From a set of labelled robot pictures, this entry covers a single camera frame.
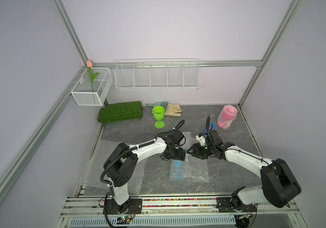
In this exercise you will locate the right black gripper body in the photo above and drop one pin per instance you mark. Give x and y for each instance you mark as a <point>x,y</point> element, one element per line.
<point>202,151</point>

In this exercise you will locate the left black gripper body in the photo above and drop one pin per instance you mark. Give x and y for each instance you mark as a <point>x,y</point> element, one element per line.
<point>175,154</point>

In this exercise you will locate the blue plastic wine glass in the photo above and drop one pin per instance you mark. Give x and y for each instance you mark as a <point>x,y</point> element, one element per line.
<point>178,170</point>

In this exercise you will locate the blue tape dispenser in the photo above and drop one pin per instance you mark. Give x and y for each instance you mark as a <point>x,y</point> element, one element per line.
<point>210,127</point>

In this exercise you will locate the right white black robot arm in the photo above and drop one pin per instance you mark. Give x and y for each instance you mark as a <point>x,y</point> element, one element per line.
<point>278,184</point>

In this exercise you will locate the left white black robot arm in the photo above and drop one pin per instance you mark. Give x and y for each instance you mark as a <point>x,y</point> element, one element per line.
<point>119,167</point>

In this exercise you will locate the green plastic wine glass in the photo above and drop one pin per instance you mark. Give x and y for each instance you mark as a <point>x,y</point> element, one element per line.
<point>158,114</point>

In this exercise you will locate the beige cloth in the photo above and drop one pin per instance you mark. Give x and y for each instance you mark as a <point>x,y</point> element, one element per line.
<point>173,110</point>

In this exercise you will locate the green artificial grass mat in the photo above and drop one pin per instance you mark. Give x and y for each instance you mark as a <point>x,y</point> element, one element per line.
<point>120,112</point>

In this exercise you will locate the artificial pink tulip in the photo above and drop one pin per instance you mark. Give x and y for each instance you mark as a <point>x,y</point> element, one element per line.
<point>91,74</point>

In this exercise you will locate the long white wire shelf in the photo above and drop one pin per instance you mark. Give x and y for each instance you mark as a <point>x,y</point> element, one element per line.
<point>144,74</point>

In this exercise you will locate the small white wire basket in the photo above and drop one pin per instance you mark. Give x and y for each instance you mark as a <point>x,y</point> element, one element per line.
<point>82,91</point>

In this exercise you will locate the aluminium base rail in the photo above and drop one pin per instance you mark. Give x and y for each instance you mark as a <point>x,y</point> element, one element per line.
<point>178,211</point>

